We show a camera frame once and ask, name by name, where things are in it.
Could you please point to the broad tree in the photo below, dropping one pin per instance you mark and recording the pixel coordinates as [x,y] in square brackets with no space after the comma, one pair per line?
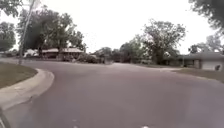
[161,40]

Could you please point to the overhanging tree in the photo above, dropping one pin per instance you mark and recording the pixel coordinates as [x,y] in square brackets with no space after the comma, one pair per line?
[210,10]

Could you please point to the low grey house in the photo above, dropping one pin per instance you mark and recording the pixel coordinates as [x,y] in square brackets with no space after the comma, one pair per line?
[203,60]

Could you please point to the large leafy tree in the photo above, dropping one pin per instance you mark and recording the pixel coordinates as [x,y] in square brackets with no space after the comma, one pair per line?
[53,30]

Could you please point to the dark tree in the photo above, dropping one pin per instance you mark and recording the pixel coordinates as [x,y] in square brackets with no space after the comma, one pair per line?
[6,36]

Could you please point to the grass verge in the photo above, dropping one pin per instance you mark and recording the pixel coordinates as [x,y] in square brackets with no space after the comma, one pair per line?
[13,73]

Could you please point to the grey utility pole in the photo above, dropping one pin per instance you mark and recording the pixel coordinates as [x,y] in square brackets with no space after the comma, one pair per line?
[25,33]

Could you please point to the pale concrete kerb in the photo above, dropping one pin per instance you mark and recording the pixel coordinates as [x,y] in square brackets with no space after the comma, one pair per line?
[31,85]

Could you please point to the low house with brown roof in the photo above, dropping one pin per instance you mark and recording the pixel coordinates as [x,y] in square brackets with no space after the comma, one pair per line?
[63,52]

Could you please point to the grey asphalt road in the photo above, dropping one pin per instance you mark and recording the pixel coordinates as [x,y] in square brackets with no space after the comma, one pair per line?
[123,96]

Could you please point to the grass lawn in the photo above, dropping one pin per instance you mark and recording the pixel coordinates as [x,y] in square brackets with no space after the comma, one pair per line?
[206,73]

